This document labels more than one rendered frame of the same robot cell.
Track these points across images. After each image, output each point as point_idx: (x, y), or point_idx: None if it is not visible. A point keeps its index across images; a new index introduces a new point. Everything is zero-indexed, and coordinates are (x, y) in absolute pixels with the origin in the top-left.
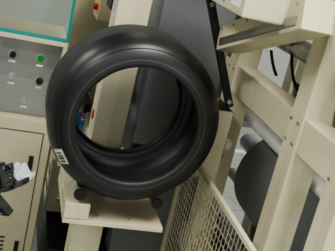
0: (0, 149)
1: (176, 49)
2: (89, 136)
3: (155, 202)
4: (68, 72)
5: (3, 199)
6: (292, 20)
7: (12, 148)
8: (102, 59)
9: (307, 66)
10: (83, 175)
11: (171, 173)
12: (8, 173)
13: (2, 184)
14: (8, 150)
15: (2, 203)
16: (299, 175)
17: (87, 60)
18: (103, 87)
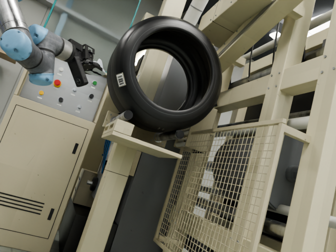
0: (57, 135)
1: (200, 30)
2: None
3: (179, 132)
4: (134, 26)
5: (83, 69)
6: None
7: (65, 135)
8: (158, 19)
9: (279, 46)
10: (135, 95)
11: (193, 108)
12: (89, 55)
13: (85, 56)
14: (62, 136)
15: (82, 72)
16: (282, 106)
17: (147, 20)
18: (140, 80)
